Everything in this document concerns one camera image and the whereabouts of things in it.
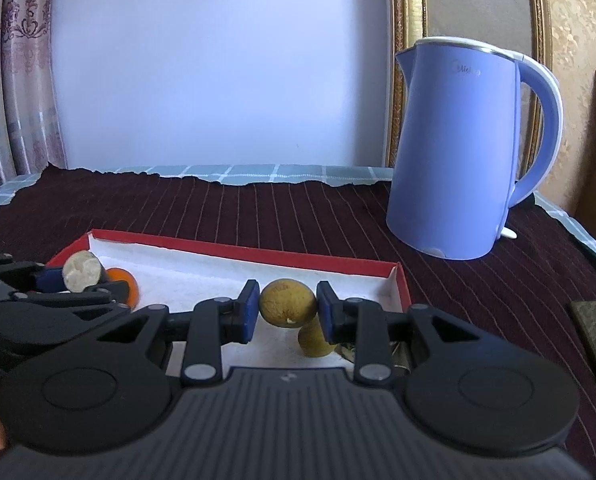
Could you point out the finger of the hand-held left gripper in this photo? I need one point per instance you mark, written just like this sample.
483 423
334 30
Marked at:
78 300
53 280

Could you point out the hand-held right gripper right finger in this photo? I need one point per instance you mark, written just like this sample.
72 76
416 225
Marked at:
328 310

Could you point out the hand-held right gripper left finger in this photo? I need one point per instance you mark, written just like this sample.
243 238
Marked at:
248 310

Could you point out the tan longan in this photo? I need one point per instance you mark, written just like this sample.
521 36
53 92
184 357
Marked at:
315 341
287 302

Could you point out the orange mandarin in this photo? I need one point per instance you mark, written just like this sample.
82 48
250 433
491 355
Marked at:
125 285

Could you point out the red cardboard box tray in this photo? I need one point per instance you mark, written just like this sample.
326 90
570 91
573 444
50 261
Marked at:
203 280

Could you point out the dark maroon striped cloth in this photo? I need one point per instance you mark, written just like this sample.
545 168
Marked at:
278 215

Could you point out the blue electric kettle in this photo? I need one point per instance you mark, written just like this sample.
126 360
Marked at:
448 160

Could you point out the white kettle base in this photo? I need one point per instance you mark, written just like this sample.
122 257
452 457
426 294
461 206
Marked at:
507 233

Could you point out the pink patterned curtain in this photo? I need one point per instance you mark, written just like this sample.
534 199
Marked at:
13 85

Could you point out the white backdrop board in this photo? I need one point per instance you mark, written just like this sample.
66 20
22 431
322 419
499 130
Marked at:
218 60

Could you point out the gold framed wall panel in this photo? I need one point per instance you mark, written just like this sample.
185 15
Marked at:
403 35

